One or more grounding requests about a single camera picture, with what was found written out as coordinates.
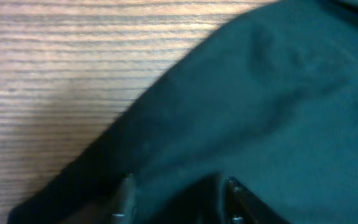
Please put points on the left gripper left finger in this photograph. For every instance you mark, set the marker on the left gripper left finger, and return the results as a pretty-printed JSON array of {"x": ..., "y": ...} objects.
[{"x": 118, "y": 207}]

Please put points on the black t-shirt with label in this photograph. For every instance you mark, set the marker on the black t-shirt with label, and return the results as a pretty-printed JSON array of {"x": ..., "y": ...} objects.
[{"x": 270, "y": 98}]

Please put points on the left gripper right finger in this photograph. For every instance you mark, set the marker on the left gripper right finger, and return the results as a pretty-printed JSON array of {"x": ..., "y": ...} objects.
[{"x": 241, "y": 206}]

